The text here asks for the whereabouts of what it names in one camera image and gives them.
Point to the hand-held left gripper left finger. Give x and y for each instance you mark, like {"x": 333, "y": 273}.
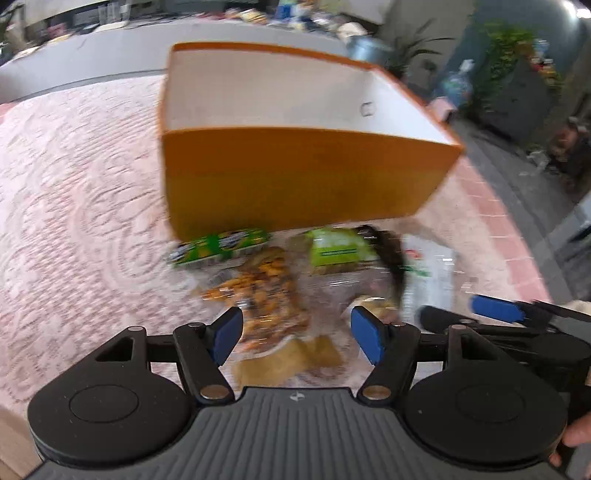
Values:
{"x": 228, "y": 334}

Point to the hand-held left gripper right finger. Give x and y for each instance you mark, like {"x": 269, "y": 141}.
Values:
{"x": 367, "y": 334}

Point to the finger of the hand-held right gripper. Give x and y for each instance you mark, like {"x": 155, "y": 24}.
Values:
{"x": 438, "y": 319}
{"x": 496, "y": 309}

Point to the clear bun packet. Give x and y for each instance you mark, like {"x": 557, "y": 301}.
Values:
{"x": 376, "y": 305}

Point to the white snack packet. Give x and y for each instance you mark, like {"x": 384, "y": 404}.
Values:
{"x": 429, "y": 277}

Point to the clear bag of orange snacks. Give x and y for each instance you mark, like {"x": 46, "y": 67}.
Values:
{"x": 265, "y": 295}

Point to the brown snack packet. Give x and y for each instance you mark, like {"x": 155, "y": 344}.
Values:
{"x": 291, "y": 362}

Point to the green label snack packet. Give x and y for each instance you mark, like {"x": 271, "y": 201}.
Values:
{"x": 337, "y": 251}

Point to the green striped snack packet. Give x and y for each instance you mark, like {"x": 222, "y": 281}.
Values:
{"x": 217, "y": 247}

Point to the orange cardboard box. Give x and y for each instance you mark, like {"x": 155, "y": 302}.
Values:
{"x": 295, "y": 180}

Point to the person's right hand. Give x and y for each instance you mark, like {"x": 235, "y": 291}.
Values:
{"x": 577, "y": 441}

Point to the pink lace tablecloth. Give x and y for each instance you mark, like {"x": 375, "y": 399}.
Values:
{"x": 69, "y": 207}

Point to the pink case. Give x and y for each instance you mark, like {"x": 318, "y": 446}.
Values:
{"x": 442, "y": 110}

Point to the large water bottle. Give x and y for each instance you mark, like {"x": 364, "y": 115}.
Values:
{"x": 457, "y": 83}

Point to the tall green leafy plant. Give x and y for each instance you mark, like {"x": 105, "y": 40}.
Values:
{"x": 512, "y": 55}

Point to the long leaf potted plant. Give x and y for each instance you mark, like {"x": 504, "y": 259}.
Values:
{"x": 415, "y": 55}

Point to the blue grey trash can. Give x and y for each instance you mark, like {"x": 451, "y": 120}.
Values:
{"x": 367, "y": 48}

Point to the white marble tv console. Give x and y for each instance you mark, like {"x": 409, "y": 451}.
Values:
{"x": 92, "y": 60}

